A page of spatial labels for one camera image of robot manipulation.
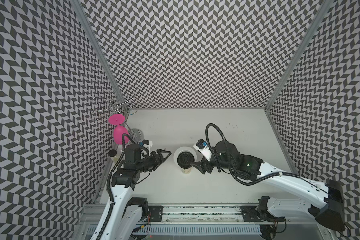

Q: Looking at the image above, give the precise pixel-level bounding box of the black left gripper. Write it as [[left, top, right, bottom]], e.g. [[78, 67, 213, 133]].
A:
[[136, 148, 172, 173]]

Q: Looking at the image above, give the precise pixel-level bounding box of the black plastic cup lid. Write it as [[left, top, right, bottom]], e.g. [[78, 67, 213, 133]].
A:
[[177, 152, 195, 167]]

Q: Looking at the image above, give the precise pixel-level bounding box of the translucent round leak-proof paper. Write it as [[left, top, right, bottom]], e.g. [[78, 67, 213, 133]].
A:
[[174, 147, 198, 169]]

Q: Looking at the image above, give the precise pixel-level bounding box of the printed paper milk tea cup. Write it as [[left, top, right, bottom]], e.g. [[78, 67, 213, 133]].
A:
[[181, 166, 192, 174]]

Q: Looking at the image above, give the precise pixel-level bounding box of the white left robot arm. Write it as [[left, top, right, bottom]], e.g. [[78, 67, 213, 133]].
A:
[[91, 134, 172, 240]]

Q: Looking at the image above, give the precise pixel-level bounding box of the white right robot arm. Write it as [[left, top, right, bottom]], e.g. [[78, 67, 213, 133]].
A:
[[191, 123, 347, 232]]

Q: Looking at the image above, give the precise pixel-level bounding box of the small black-capped spice jar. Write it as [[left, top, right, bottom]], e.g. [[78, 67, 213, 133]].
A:
[[108, 149, 120, 159]]

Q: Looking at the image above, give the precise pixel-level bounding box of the pink plastic wine glass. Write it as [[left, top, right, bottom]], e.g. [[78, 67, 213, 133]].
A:
[[108, 114, 130, 145]]

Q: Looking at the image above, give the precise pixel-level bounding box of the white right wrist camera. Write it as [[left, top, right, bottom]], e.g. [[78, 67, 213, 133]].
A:
[[194, 139, 212, 161]]

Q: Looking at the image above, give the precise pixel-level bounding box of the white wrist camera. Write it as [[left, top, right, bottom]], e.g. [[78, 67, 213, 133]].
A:
[[194, 139, 212, 161], [140, 140, 153, 155]]

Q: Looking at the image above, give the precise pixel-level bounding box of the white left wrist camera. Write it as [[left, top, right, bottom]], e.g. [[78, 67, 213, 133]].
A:
[[140, 140, 153, 155]]

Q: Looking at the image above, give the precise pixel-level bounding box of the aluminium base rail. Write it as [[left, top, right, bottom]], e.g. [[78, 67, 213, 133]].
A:
[[77, 203, 331, 240]]

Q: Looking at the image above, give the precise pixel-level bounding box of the chrome wire glass rack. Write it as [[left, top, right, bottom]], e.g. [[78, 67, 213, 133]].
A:
[[90, 90, 144, 145]]

